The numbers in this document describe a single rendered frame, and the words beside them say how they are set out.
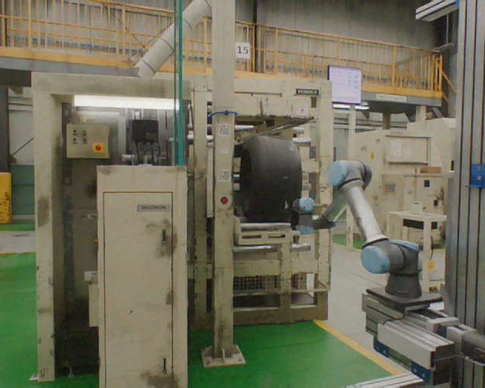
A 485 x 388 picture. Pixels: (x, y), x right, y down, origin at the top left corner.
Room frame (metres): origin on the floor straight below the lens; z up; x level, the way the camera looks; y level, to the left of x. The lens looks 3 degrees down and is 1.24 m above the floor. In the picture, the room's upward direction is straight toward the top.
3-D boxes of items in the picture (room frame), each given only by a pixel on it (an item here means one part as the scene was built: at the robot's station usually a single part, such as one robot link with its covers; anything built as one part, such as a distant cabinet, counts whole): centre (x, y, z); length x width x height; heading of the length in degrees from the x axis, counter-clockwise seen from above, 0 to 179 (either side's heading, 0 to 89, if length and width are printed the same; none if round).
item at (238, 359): (2.66, 0.13, 0.02); 0.27 x 0.27 x 0.04; 12
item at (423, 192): (6.77, -2.83, 0.62); 0.91 x 0.58 x 1.25; 111
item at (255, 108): (3.05, -0.18, 1.71); 0.61 x 0.25 x 0.15; 102
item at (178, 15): (2.15, 0.34, 1.74); 0.55 x 0.02 x 0.95; 12
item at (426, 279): (4.43, -1.94, 0.40); 0.60 x 0.35 x 0.80; 21
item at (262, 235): (2.60, -0.14, 0.83); 0.36 x 0.09 x 0.06; 102
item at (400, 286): (1.74, -0.71, 0.77); 0.15 x 0.15 x 0.10
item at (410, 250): (1.74, -0.70, 0.88); 0.13 x 0.12 x 0.14; 119
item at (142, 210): (2.11, 0.51, 0.63); 0.56 x 0.41 x 1.27; 12
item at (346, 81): (6.32, -1.56, 2.60); 0.60 x 0.05 x 0.55; 111
